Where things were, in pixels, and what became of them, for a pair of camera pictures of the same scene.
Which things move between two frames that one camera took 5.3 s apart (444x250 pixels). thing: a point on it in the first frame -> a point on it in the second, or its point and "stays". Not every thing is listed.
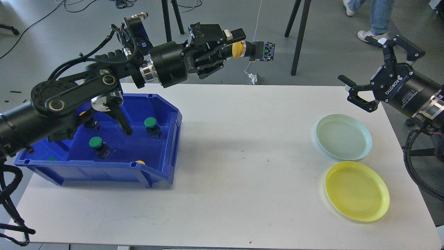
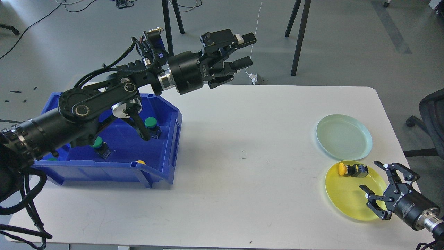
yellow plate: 358,190 stays
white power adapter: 254,77 stays
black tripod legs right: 305,13 stays
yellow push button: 256,51 -> 356,170
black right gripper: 398,84 -> 416,209
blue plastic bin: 100,151 stays
